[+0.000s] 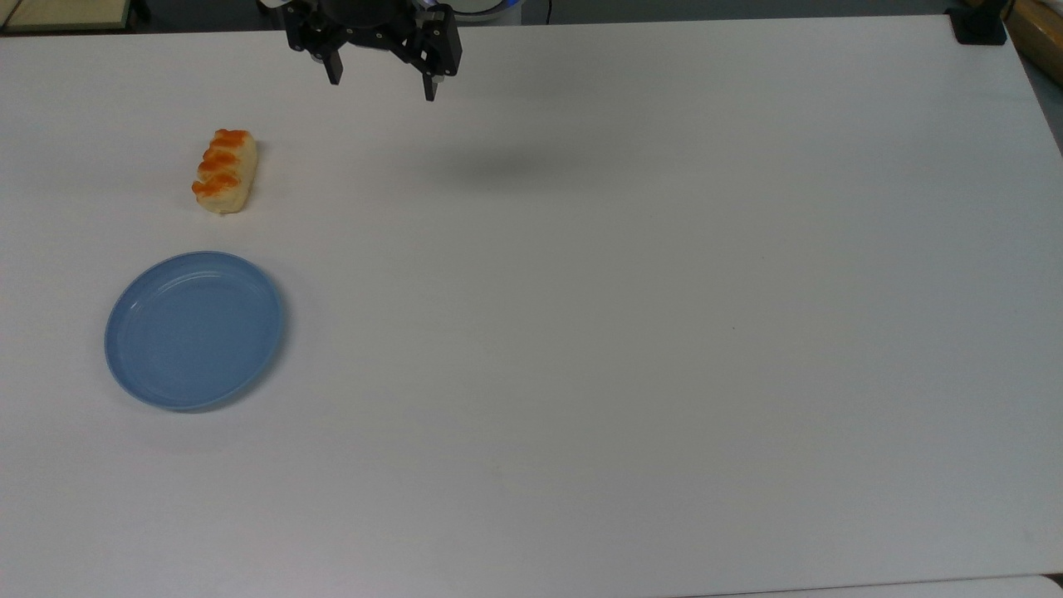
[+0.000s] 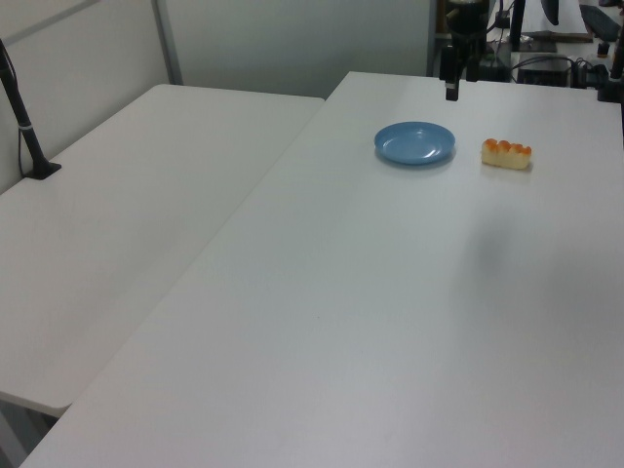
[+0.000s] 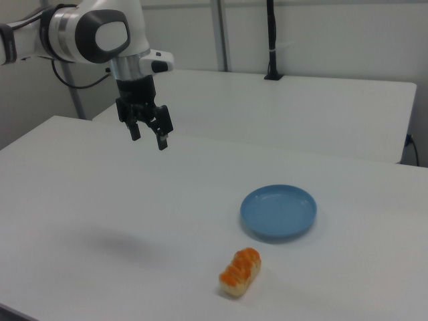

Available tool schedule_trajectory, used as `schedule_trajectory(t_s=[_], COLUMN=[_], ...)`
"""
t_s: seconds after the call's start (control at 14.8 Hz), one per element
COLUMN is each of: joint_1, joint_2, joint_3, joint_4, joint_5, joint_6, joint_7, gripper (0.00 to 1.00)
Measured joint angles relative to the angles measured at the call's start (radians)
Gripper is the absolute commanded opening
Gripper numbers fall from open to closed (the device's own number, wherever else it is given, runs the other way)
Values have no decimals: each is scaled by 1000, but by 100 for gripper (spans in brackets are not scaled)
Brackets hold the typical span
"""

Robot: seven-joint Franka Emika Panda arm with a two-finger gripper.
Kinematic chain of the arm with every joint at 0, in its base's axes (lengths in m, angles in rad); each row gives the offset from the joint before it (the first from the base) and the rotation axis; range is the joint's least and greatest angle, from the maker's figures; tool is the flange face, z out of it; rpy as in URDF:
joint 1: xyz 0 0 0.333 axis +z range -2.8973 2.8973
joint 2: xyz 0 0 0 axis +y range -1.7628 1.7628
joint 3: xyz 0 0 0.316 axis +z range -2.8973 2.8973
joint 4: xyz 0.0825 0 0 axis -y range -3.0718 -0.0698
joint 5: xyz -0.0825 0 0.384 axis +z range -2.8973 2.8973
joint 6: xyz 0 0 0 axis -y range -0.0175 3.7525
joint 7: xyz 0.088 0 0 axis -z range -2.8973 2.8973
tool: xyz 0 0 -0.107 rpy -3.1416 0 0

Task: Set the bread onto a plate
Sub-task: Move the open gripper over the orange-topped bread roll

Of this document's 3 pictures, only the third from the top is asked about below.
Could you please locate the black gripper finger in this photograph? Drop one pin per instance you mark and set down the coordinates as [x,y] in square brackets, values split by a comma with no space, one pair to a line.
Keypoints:
[164,122]
[135,132]

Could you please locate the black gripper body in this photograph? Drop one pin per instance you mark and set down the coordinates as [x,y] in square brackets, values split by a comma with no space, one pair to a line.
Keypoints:
[135,90]

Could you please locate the orange glazed bread loaf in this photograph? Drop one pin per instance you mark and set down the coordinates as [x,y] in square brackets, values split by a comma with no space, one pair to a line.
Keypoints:
[239,271]

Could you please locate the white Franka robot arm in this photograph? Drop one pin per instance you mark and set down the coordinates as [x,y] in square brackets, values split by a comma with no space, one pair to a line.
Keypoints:
[67,30]

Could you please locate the blue round plate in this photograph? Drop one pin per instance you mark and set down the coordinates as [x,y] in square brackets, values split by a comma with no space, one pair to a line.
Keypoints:
[277,214]

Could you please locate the white background table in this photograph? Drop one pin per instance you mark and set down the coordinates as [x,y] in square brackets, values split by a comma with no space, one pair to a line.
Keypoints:
[284,110]

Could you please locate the grey metal wall post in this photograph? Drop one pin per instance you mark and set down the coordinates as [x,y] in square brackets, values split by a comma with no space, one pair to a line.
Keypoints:
[76,93]
[224,33]

